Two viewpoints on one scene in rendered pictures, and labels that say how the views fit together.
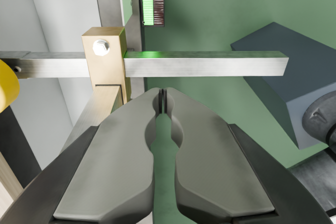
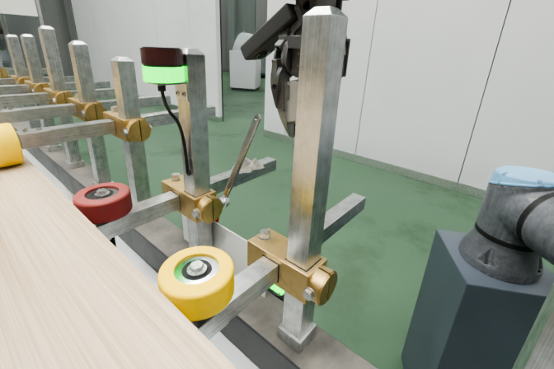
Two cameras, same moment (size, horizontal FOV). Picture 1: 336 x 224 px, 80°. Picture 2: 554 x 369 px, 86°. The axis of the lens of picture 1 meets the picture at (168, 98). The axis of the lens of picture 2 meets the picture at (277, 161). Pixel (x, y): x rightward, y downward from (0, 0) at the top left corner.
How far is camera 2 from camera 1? 0.51 m
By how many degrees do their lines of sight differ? 89
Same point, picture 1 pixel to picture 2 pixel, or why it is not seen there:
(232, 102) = not seen: outside the picture
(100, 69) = (277, 248)
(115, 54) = (276, 235)
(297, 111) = (485, 280)
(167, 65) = not seen: hidden behind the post
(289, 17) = (402, 338)
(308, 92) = (456, 266)
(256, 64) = (347, 201)
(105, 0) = not seen: hidden behind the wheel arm
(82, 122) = (293, 203)
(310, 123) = (502, 268)
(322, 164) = (533, 233)
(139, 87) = (344, 352)
